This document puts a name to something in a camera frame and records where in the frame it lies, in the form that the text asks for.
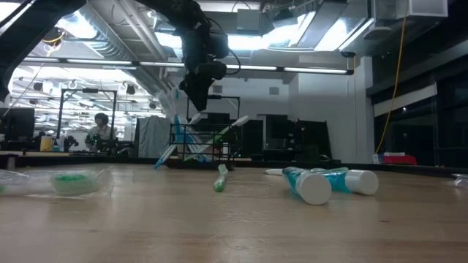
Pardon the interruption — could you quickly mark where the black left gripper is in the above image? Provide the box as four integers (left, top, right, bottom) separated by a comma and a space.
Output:
178, 32, 227, 113

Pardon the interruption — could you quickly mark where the yellow hanging cable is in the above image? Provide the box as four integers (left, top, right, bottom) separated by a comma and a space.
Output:
374, 0, 409, 155

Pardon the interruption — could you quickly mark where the black aluminium rail frame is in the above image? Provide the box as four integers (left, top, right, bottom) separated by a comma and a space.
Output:
0, 152, 468, 179

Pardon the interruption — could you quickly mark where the black stand frame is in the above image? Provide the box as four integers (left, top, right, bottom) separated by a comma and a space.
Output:
56, 88, 118, 140

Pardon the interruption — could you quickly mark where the person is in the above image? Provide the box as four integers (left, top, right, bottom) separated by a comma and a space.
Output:
84, 112, 115, 151

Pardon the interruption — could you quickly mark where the red box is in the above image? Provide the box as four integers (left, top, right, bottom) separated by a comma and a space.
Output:
382, 154, 418, 166

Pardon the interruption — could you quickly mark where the grey cloth cover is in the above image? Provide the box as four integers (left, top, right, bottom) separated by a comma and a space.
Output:
134, 115, 173, 159

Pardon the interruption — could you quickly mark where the yellow container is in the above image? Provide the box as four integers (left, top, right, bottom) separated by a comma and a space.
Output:
39, 135, 54, 153

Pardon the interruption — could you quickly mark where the black computer monitor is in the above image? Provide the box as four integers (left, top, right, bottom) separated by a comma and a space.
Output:
0, 107, 37, 142

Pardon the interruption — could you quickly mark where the clear plastic strip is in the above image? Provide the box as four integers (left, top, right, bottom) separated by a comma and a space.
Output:
450, 172, 468, 188

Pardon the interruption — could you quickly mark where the teal toothpaste tube white cap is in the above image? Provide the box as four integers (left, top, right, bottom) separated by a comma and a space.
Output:
281, 166, 333, 206
311, 167, 380, 196

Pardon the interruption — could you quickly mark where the long ceiling light bar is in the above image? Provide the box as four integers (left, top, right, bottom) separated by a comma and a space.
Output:
21, 56, 355, 76

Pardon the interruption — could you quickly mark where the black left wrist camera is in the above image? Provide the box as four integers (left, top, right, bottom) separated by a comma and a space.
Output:
210, 31, 230, 61

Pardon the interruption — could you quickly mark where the white toothbrush green stripe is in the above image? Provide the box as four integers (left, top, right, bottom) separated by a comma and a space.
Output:
184, 115, 250, 163

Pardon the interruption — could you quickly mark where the black panel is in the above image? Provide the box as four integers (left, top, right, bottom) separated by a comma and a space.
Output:
292, 119, 333, 161

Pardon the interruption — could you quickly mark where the blue toothbrush in clear wrapper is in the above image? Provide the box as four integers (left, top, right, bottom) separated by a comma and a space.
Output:
157, 86, 184, 125
184, 112, 203, 161

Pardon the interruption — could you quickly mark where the blue toothbrush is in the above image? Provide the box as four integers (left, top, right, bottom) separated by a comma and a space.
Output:
153, 115, 184, 170
184, 112, 203, 161
157, 86, 184, 125

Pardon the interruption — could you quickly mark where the black wire basket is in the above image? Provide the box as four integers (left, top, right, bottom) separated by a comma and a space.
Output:
168, 123, 238, 169

